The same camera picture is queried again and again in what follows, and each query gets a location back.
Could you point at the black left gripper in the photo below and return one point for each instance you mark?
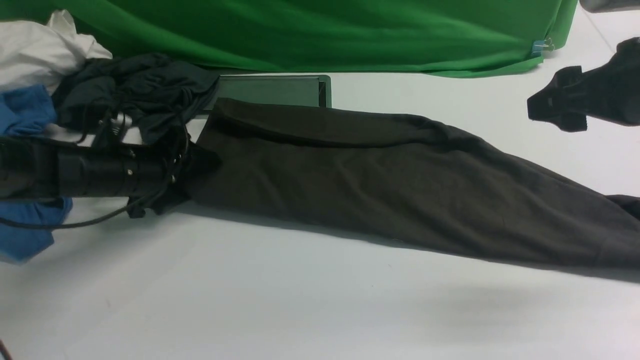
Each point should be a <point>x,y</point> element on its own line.
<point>186,166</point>

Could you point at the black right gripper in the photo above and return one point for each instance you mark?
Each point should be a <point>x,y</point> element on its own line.
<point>609,93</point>

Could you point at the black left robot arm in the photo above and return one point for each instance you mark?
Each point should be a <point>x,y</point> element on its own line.
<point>152,177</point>

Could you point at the blue t-shirt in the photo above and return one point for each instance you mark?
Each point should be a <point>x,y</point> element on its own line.
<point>25,111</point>

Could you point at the dark teal crumpled garment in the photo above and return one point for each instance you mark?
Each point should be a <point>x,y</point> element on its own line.
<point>154,90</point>

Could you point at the blue binder clip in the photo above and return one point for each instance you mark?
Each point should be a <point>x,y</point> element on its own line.
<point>542,46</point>

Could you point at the green backdrop cloth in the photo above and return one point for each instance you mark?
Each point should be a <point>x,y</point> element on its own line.
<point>451,38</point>

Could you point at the white crumpled garment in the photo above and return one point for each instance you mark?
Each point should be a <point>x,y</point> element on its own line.
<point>32,53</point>

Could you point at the metal table cable hatch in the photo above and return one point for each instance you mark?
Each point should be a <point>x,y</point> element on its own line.
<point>293,90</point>

